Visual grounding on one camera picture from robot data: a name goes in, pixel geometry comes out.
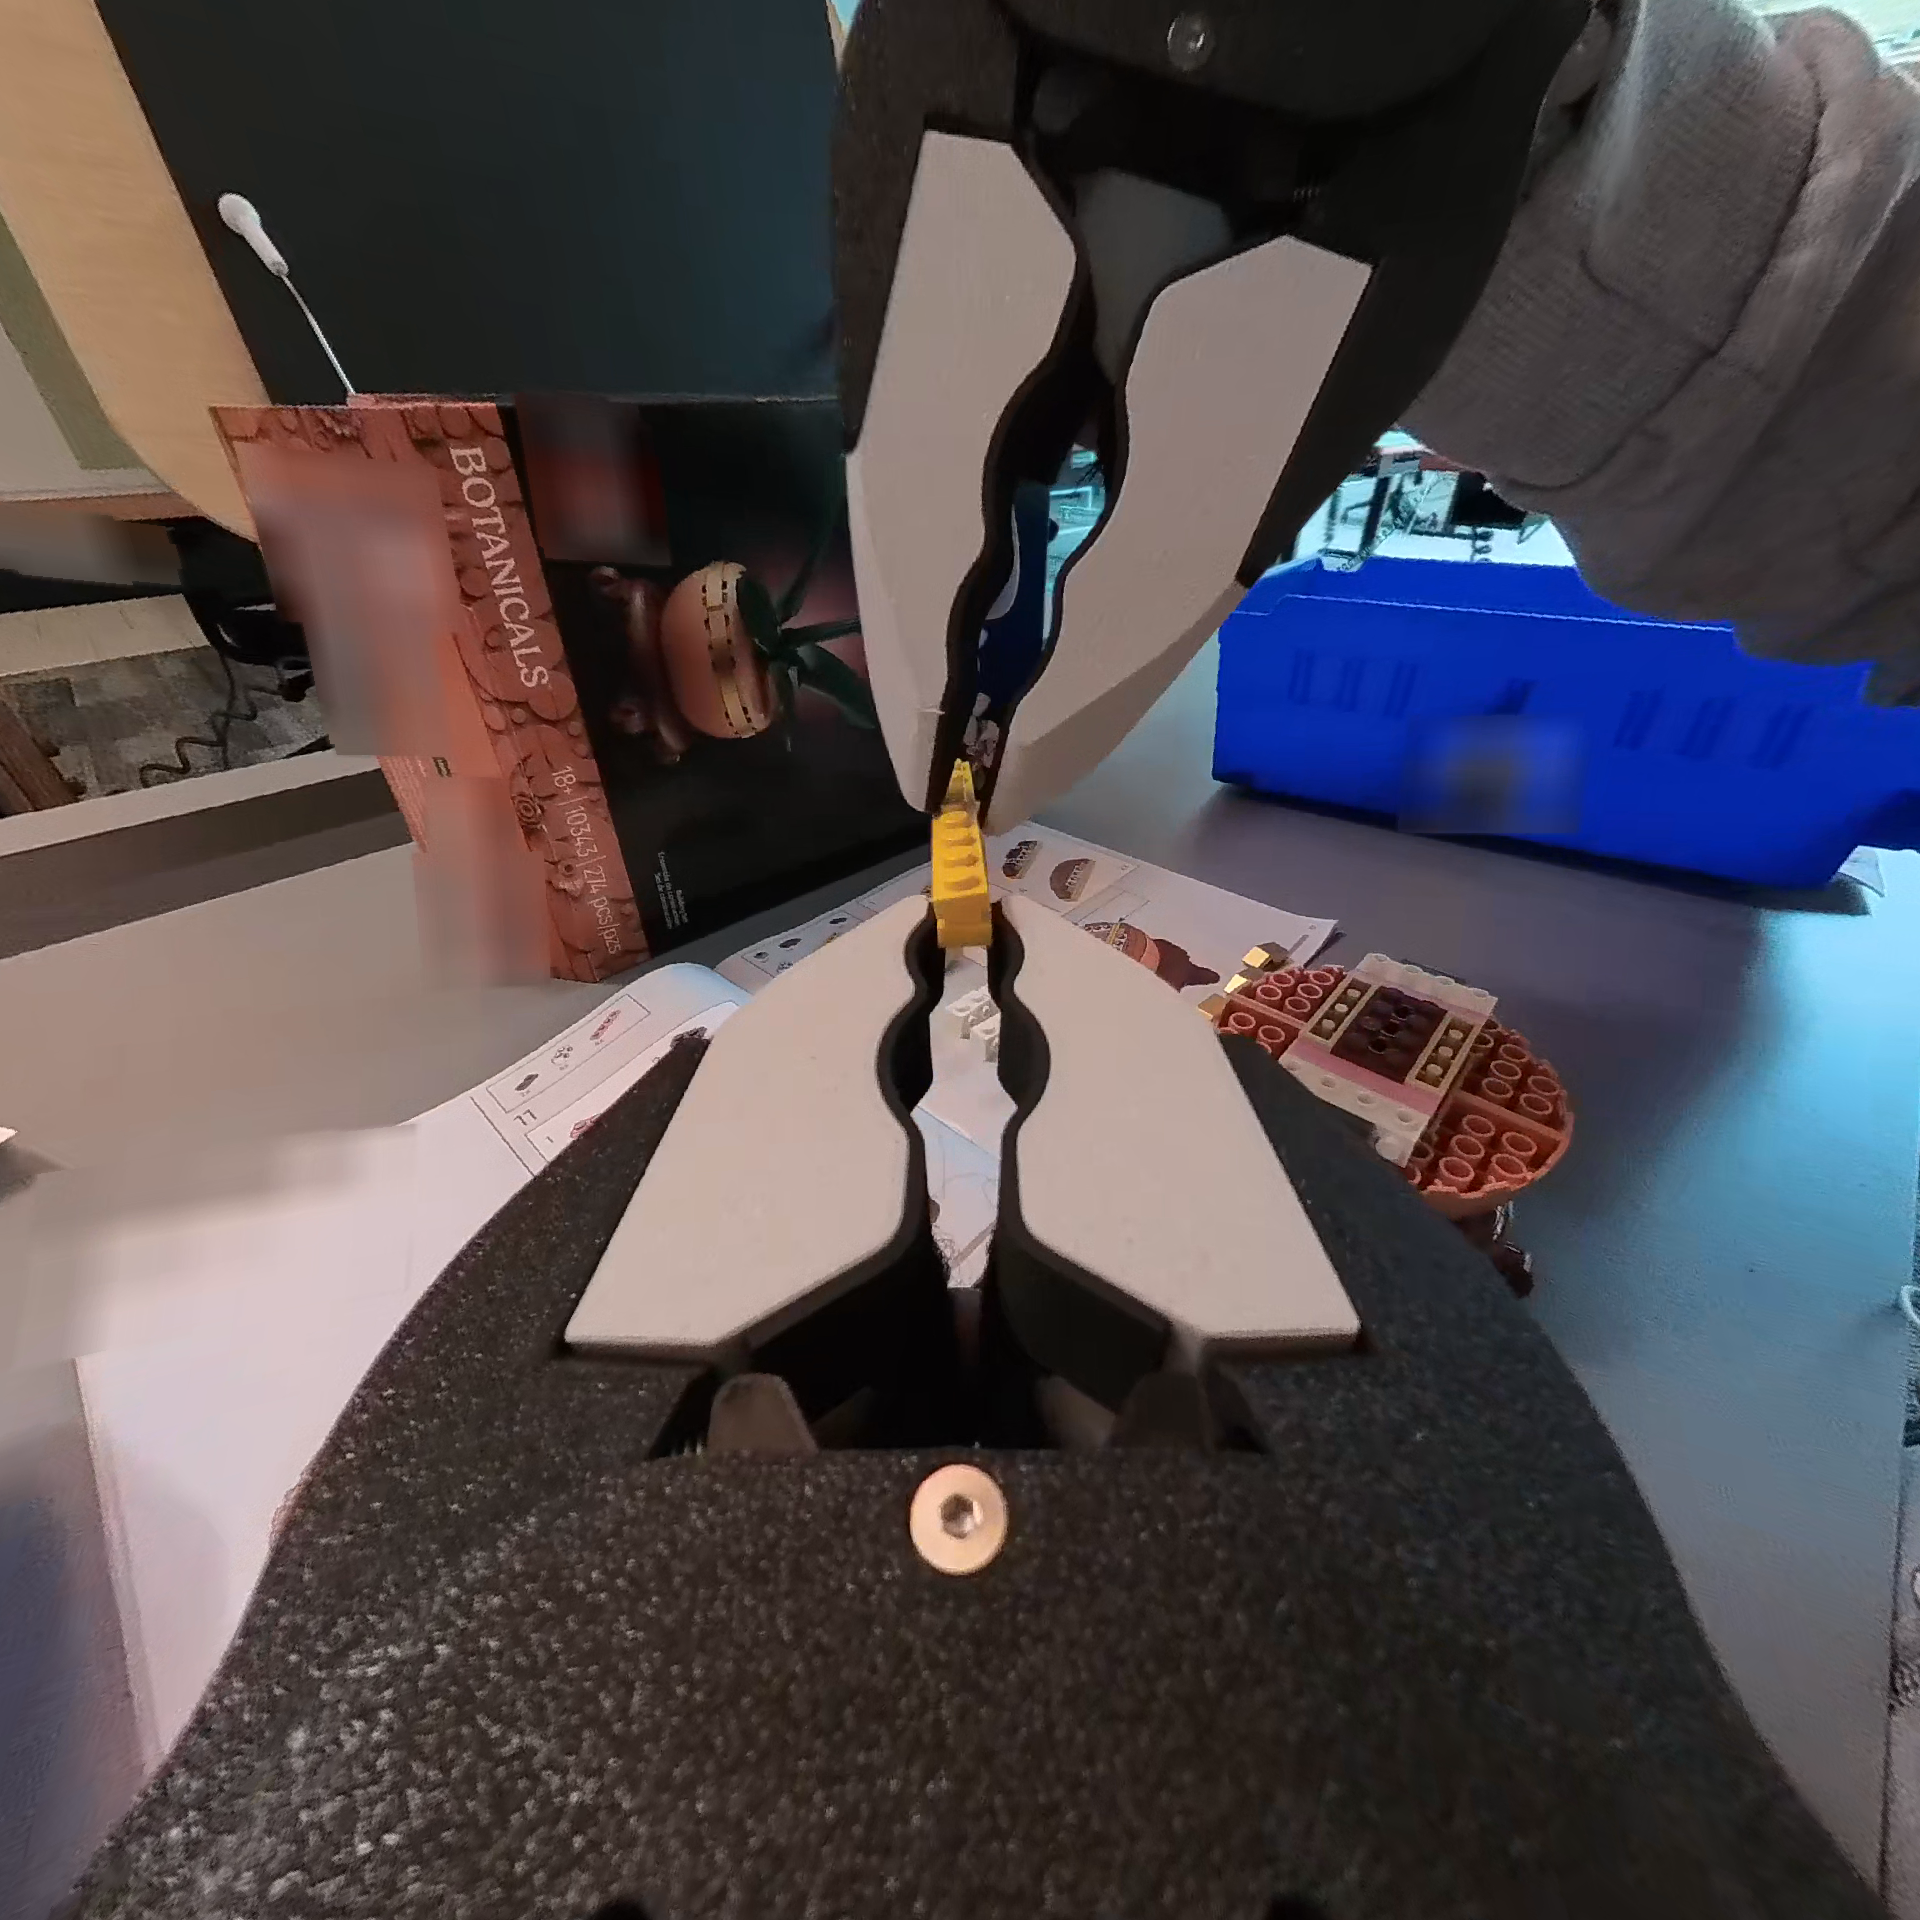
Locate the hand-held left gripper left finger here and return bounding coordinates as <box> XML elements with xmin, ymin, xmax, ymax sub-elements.
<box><xmin>563</xmin><ymin>895</ymin><xmax>926</xmax><ymax>1370</ymax></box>

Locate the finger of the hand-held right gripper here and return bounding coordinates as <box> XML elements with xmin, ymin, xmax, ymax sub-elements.
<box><xmin>975</xmin><ymin>235</ymin><xmax>1376</xmax><ymax>834</ymax></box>
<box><xmin>845</xmin><ymin>126</ymin><xmax>1087</xmax><ymax>798</ymax></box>

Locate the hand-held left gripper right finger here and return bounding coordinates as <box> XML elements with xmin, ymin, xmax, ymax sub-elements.
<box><xmin>989</xmin><ymin>895</ymin><xmax>1361</xmax><ymax>1375</ymax></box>

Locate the brick flowerpot model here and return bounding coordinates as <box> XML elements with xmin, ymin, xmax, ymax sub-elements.
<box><xmin>1210</xmin><ymin>952</ymin><xmax>1580</xmax><ymax>1293</ymax></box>

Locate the yellow long brick plate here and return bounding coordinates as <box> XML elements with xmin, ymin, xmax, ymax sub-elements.
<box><xmin>927</xmin><ymin>756</ymin><xmax>1001</xmax><ymax>962</ymax></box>

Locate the blue plastic bin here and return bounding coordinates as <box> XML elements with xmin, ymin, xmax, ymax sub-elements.
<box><xmin>1215</xmin><ymin>556</ymin><xmax>1920</xmax><ymax>896</ymax></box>

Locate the person's right forearm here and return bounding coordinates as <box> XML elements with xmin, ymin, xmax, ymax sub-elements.
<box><xmin>1404</xmin><ymin>0</ymin><xmax>1920</xmax><ymax>714</ymax></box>

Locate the black orchid print set box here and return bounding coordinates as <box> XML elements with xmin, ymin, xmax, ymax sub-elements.
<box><xmin>209</xmin><ymin>391</ymin><xmax>937</xmax><ymax>987</ymax></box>

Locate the brick set instruction booklet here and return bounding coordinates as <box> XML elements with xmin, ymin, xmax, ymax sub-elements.
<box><xmin>76</xmin><ymin>821</ymin><xmax>1344</xmax><ymax>1773</ymax></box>

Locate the dark partition panel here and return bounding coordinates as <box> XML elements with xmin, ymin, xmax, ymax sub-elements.
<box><xmin>89</xmin><ymin>0</ymin><xmax>871</xmax><ymax>414</ymax></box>

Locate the white tipped stick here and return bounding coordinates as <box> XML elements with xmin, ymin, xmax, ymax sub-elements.
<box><xmin>215</xmin><ymin>193</ymin><xmax>362</xmax><ymax>403</ymax></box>

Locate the wooden chair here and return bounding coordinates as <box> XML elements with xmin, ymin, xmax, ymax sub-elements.
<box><xmin>0</xmin><ymin>0</ymin><xmax>277</xmax><ymax>543</ymax></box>

